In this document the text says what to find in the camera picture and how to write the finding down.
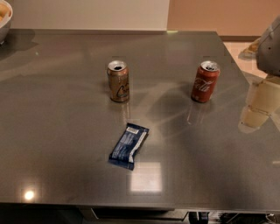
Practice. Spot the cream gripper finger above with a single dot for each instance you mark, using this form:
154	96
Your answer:
263	100

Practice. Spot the orange-gold soda can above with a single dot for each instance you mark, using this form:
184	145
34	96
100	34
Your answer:
118	81

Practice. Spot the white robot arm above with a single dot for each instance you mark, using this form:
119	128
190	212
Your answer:
268	50

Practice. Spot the red Coca-Cola can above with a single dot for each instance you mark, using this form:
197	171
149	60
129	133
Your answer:
206	77

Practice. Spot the blue snack wrapper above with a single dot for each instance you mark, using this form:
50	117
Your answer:
128	145

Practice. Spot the white bowl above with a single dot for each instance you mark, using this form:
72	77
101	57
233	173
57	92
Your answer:
6	13

